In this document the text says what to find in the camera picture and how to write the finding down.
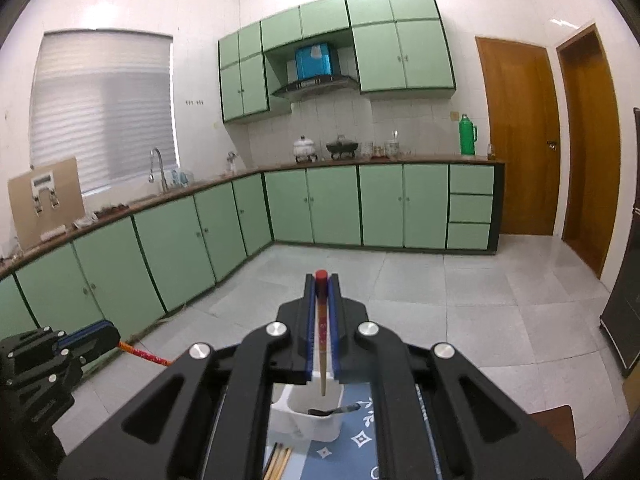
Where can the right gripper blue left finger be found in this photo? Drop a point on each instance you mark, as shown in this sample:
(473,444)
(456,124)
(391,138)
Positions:
(205,416)

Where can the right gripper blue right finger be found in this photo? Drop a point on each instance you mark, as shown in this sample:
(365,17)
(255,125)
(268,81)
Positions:
(436,415)

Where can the red-handled bamboo chopstick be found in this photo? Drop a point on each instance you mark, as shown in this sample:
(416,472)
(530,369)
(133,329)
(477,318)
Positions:
(147,356)
(322,277)
(272,461)

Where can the black spoon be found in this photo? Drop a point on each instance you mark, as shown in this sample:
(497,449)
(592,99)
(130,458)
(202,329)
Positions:
(344,409)

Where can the plain bamboo chopstick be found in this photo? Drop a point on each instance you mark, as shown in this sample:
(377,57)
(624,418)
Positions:
(281,462)

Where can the green lower kitchen cabinets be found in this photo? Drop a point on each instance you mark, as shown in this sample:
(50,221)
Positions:
(145,262)

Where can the green kitchen cabinets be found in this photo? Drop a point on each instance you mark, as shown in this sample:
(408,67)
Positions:
(388,46)
(145,262)

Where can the chrome kitchen faucet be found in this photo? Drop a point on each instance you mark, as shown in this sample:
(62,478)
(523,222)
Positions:
(157,169)

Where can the green upper kitchen cabinets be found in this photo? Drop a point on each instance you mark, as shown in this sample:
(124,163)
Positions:
(388,46)

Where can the white two-compartment utensil holder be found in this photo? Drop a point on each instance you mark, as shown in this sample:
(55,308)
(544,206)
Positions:
(290,405)

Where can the dark blue placemat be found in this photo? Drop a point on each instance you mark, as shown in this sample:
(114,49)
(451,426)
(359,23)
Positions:
(353,455)

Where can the brown wooden stool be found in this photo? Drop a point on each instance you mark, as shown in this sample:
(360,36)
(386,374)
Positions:
(559,422)

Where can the cardboard board with clips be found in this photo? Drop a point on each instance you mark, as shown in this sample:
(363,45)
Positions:
(45,199)

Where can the glass jars on counter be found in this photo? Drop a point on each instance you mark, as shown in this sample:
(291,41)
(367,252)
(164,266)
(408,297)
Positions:
(392,146)

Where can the white window blind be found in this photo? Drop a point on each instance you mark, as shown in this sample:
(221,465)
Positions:
(104,98)

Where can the black wok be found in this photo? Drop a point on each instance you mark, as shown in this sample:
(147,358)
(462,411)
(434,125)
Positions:
(342,148)

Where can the green thermos jug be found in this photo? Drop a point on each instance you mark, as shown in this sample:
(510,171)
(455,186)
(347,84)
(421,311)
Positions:
(467,135)

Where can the white cooking pot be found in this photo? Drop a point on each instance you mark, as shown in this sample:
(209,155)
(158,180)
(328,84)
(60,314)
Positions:
(305,150)

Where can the left wooden door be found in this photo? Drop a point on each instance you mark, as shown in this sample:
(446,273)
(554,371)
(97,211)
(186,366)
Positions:
(524,130)

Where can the wooden door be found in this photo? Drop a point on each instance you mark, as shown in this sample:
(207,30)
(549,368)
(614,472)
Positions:
(524,130)
(594,127)

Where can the right wooden door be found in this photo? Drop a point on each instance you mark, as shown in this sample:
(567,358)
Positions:
(594,127)

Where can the black range hood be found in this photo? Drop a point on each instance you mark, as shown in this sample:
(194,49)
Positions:
(309,88)

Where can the blue box above hood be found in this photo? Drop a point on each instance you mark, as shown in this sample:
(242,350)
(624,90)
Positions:
(313,61)

